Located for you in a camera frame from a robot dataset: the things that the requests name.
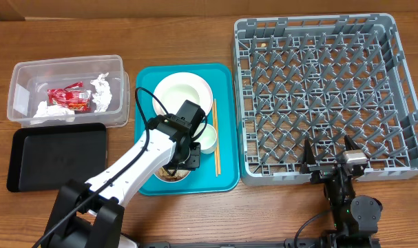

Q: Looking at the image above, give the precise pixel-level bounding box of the small white bowl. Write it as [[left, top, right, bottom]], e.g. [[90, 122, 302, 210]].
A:
[[153, 167, 192, 183]]

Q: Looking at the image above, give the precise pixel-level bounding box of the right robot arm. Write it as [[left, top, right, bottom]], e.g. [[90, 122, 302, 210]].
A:
[[293, 135, 383, 248]]

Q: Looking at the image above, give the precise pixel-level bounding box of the white cup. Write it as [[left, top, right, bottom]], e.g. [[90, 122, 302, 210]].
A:
[[195, 123, 215, 154]]

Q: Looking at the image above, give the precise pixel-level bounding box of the white tissue paper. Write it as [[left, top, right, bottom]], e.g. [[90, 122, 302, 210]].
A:
[[33, 101, 75, 122]]

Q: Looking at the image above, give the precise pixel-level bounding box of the right wooden chopstick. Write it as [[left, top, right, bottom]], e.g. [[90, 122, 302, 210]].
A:
[[212, 99, 221, 177]]

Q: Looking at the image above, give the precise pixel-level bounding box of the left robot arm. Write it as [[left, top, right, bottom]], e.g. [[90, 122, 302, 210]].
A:
[[35, 101, 205, 247]]

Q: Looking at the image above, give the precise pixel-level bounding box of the large white plate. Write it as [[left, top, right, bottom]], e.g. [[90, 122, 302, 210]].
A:
[[152, 72, 213, 116]]

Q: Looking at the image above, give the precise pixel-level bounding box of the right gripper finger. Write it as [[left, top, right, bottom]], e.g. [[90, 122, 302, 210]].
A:
[[302, 138, 316, 165], [344, 134, 360, 151]]

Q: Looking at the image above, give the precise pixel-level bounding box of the red snack wrapper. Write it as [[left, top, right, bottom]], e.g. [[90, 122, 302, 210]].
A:
[[47, 81, 92, 112]]

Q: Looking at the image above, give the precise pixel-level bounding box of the white paper napkin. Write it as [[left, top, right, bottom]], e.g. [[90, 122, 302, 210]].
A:
[[90, 72, 112, 112]]

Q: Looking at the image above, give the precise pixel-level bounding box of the black plastic tray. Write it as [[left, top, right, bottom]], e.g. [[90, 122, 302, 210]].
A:
[[6, 123, 107, 192]]

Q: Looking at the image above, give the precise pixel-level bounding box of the teal plastic serving tray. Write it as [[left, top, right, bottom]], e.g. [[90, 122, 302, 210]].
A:
[[136, 63, 240, 196]]

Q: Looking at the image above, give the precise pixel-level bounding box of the clear plastic waste bin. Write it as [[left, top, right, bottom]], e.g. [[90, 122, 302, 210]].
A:
[[7, 55, 130, 127]]

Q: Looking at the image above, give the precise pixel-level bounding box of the grey plastic dishwasher rack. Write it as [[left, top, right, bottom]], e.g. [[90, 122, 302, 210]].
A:
[[233, 13, 418, 185]]

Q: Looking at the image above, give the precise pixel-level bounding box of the left wooden chopstick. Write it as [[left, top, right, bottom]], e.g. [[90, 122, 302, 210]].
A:
[[212, 99, 219, 177]]

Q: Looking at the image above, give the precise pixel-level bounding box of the peanuts pile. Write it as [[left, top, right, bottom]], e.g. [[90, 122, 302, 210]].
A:
[[157, 167, 185, 182]]

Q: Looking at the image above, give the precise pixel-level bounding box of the wooden chopstick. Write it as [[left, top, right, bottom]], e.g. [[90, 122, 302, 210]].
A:
[[212, 99, 219, 177], [212, 99, 221, 177]]

